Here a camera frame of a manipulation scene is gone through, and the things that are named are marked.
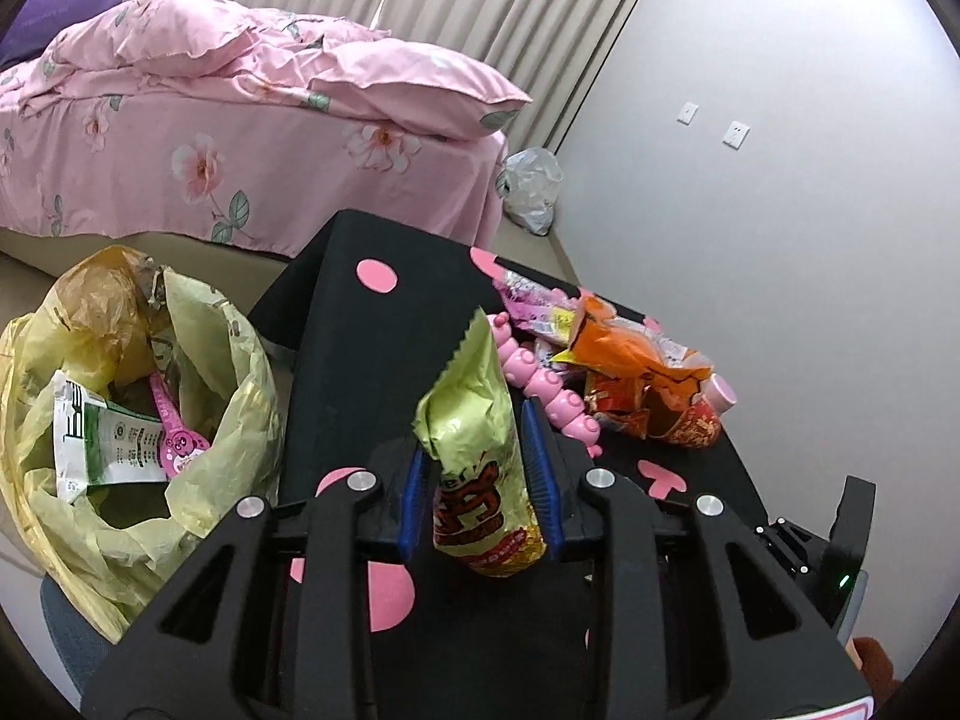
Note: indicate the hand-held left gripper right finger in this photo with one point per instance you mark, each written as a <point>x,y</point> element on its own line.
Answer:
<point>538,480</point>

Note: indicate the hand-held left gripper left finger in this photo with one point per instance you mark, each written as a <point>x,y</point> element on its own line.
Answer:
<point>411,499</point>

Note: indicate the yellow-green snack packet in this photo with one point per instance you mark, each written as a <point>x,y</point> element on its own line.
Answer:
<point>469,420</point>

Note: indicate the orange snack packet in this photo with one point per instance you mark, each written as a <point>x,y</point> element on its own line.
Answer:
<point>630,345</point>

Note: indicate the purple wrapper with rainbow ends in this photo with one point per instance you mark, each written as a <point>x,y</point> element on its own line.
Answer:
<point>525,300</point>

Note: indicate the small pink bottle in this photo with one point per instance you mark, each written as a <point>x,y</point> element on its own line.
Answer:
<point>721,394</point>

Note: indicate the yellow plastic trash bag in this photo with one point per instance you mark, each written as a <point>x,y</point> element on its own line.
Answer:
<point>225,420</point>

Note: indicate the pink caterpillar toy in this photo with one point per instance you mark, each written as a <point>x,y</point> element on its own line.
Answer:
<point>555,390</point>

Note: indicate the red foil wrapper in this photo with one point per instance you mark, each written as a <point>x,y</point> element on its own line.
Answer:
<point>622,405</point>

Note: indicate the black table with pink spots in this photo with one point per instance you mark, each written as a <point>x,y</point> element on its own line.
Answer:
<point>375,275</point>

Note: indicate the pink cartoon wrapper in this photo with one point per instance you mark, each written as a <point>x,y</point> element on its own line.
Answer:
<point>180,442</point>

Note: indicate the white plastic bag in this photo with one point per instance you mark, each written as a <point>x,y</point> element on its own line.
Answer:
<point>532,187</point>

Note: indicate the white and green carton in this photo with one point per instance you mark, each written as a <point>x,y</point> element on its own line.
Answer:
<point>112,450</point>

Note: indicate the blue-grey stool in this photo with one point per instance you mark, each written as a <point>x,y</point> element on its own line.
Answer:
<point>71,637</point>

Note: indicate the pink floral pillow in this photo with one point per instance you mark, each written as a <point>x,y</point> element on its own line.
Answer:
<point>420,82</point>

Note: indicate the bed with pink floral bedding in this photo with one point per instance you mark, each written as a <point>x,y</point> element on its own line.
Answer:
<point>150,165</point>

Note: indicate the beige curtain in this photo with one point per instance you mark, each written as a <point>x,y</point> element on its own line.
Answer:
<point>525,15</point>

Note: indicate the purple pillow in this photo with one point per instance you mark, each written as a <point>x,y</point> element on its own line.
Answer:
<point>60,0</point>

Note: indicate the white wall socket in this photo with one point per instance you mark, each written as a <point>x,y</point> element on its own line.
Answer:
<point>736,133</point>
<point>687,112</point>

